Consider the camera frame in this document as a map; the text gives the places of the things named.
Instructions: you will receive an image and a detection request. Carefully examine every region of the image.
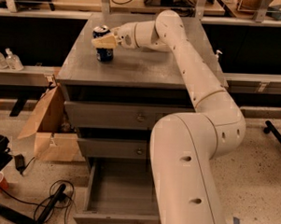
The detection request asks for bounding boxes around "black chair base leg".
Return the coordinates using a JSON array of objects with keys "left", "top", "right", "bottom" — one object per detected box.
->
[{"left": 0, "top": 181, "right": 68, "bottom": 224}]

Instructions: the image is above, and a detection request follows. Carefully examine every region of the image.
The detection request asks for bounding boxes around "grey top drawer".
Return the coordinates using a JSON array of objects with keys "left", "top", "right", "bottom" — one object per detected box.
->
[{"left": 64, "top": 101, "right": 194, "bottom": 130}]

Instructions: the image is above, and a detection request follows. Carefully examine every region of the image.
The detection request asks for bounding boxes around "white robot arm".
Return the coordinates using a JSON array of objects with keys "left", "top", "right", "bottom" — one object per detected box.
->
[{"left": 91, "top": 10, "right": 246, "bottom": 224}]

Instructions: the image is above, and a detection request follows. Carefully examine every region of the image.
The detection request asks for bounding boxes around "grey wooden drawer cabinet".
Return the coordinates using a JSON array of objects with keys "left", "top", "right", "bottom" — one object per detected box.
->
[{"left": 59, "top": 14, "right": 226, "bottom": 148}]

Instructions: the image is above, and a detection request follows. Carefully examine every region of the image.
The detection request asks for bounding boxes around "grey metal bench rail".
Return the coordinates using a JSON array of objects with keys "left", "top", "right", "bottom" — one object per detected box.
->
[{"left": 0, "top": 66, "right": 60, "bottom": 87}]

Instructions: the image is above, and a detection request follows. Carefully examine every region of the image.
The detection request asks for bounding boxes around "blue pepsi can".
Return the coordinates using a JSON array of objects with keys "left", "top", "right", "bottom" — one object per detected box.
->
[{"left": 92, "top": 25, "right": 113, "bottom": 62}]

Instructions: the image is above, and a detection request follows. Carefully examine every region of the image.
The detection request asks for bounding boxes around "grey open bottom drawer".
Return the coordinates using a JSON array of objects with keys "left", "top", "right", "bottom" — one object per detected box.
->
[{"left": 73, "top": 158, "right": 160, "bottom": 224}]

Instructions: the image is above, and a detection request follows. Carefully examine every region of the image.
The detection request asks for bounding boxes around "black floor cable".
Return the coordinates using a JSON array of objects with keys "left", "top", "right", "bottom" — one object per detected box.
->
[{"left": 0, "top": 176, "right": 77, "bottom": 224}]

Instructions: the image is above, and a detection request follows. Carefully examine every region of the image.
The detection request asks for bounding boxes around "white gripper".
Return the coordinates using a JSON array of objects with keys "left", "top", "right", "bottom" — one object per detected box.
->
[{"left": 91, "top": 22, "right": 138, "bottom": 49}]

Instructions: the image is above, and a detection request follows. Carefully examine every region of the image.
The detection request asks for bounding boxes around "clear sanitizer pump bottle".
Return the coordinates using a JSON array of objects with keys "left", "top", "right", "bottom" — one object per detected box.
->
[{"left": 5, "top": 49, "right": 24, "bottom": 71}]

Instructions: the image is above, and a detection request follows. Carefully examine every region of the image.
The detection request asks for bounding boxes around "black power adapter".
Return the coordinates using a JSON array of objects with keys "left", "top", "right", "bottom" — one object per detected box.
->
[{"left": 14, "top": 154, "right": 26, "bottom": 172}]

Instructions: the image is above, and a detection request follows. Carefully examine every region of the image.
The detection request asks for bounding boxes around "grey middle drawer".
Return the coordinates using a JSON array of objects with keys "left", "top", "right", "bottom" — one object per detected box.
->
[{"left": 77, "top": 138, "right": 149, "bottom": 160}]

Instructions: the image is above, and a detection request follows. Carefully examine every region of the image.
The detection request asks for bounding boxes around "open cardboard box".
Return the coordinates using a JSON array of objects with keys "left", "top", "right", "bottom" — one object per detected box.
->
[{"left": 18, "top": 85, "right": 81, "bottom": 162}]

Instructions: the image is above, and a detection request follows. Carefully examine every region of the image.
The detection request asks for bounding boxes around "black stand leg right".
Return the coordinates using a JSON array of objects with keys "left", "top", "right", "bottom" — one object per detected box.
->
[{"left": 263, "top": 120, "right": 281, "bottom": 144}]

